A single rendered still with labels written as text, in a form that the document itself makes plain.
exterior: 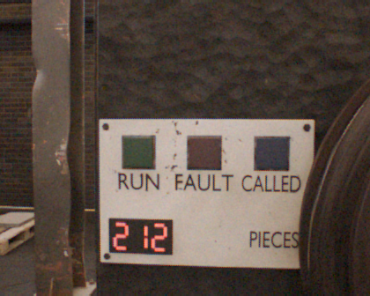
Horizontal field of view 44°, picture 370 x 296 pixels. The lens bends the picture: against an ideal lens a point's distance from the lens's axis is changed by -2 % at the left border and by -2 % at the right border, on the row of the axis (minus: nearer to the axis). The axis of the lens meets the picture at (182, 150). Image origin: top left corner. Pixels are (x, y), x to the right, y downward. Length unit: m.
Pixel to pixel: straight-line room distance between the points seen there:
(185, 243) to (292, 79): 0.24
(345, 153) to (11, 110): 6.96
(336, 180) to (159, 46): 0.28
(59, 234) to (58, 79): 1.03
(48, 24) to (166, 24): 2.69
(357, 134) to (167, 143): 0.23
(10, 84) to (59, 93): 4.17
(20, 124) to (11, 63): 0.91
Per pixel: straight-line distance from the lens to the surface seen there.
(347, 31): 0.61
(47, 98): 3.21
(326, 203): 0.44
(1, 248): 4.77
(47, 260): 3.34
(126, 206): 0.58
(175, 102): 0.58
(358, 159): 0.44
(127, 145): 0.57
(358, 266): 0.44
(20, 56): 7.29
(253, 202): 0.57
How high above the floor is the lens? 1.23
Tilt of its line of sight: 3 degrees down
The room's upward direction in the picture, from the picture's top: straight up
